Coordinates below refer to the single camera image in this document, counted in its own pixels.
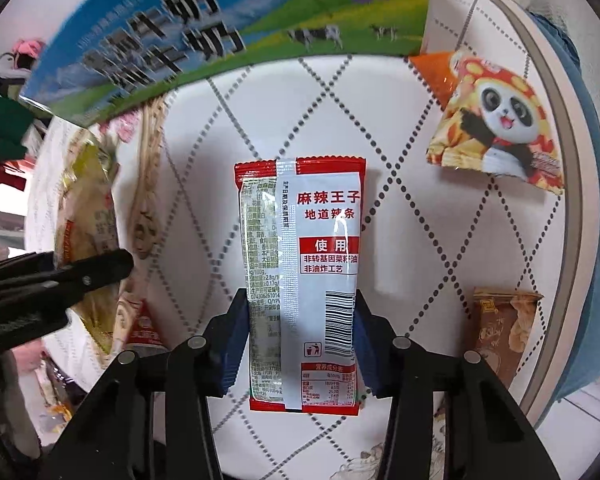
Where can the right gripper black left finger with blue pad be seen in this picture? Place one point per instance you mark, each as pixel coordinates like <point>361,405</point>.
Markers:
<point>148,416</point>

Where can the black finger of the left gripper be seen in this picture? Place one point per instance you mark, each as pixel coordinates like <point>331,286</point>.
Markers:
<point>76,279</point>

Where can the yellow green snack bag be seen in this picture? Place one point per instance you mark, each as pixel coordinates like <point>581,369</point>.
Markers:
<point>87,226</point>

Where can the small red snack packet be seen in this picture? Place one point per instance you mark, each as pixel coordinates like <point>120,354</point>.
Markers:
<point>143,337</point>

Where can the brown small snack packet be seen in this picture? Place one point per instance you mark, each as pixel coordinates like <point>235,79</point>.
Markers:
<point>500,324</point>

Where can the red white spicy strip packet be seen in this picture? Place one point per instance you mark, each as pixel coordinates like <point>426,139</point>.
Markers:
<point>300,227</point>

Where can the orange panda snack bag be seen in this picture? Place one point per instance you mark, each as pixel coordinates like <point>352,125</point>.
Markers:
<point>492,122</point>

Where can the pile of clothes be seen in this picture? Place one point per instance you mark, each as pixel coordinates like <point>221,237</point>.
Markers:
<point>16,121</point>

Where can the white patterned quilt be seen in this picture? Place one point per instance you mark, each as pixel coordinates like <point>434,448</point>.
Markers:
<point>430,235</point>

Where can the cardboard milk box blue print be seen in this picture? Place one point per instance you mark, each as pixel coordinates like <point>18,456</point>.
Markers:
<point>111,55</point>

